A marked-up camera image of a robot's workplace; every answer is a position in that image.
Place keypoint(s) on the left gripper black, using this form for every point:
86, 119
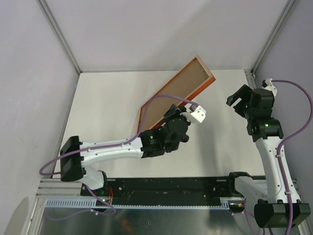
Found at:
174, 112

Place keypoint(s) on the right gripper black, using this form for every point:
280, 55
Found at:
245, 93

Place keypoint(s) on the orange wooden picture frame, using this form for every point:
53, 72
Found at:
200, 88

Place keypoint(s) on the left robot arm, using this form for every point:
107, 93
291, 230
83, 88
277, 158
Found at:
80, 156

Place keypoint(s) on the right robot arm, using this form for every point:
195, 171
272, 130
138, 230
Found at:
279, 205

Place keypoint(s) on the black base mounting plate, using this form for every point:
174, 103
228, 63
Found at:
154, 197

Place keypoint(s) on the aluminium right side rail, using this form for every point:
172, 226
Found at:
251, 79

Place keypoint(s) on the aluminium rail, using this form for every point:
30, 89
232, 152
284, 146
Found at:
58, 188
251, 79

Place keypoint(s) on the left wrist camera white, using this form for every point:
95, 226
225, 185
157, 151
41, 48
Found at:
196, 114

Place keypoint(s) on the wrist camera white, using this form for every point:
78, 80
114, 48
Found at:
196, 114
267, 84

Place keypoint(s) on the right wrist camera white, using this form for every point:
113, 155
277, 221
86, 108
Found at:
267, 84

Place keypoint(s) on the right aluminium corner post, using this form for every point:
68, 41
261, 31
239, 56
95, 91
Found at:
280, 23

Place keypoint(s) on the aluminium corner post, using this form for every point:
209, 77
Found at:
58, 34
280, 23

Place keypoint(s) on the grey slotted cable duct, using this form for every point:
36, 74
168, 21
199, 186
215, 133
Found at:
92, 203

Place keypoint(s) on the aluminium front rail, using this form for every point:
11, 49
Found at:
58, 188

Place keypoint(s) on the left aluminium corner post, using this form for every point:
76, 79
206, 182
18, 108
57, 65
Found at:
58, 34

